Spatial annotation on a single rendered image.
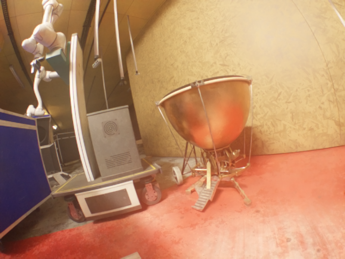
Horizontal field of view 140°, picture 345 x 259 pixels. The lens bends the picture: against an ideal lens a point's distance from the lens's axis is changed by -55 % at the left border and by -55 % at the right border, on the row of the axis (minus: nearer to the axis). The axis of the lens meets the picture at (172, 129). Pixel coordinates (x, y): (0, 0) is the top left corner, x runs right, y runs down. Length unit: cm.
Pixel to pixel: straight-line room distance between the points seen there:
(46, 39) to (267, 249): 194
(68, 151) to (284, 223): 803
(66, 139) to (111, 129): 701
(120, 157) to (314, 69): 202
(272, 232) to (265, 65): 158
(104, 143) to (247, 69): 170
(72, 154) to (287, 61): 840
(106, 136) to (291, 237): 127
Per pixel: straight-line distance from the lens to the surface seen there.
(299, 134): 176
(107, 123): 109
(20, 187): 151
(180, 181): 141
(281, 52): 180
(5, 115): 154
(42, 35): 143
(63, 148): 788
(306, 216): 89
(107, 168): 110
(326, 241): 79
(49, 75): 237
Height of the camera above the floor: 59
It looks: level
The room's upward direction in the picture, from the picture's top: 13 degrees counter-clockwise
